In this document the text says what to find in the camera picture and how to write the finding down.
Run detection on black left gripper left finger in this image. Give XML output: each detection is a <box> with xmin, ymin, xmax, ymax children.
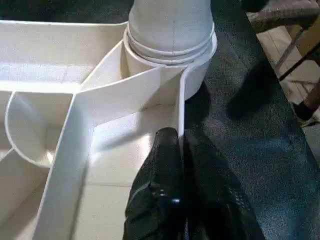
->
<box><xmin>123</xmin><ymin>127</ymin><xmax>186</xmax><ymax>240</ymax></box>

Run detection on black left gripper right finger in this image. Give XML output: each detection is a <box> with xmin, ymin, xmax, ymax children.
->
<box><xmin>182</xmin><ymin>129</ymin><xmax>266</xmax><ymax>240</ymax></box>

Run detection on white plastic table top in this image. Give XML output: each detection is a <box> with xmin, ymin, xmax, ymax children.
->
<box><xmin>0</xmin><ymin>20</ymin><xmax>219</xmax><ymax>240</ymax></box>

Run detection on white plastic table leg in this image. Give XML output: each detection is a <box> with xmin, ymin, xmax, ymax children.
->
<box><xmin>127</xmin><ymin>0</ymin><xmax>216</xmax><ymax>66</ymax></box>

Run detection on black work mat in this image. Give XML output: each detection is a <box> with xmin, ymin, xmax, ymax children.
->
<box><xmin>0</xmin><ymin>0</ymin><xmax>320</xmax><ymax>240</ymax></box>

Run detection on black stand bar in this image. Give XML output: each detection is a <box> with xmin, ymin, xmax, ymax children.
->
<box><xmin>273</xmin><ymin>21</ymin><xmax>320</xmax><ymax>84</ymax></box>

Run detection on black corrugated hose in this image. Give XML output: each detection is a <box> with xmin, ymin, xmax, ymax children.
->
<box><xmin>244</xmin><ymin>0</ymin><xmax>320</xmax><ymax>34</ymax></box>

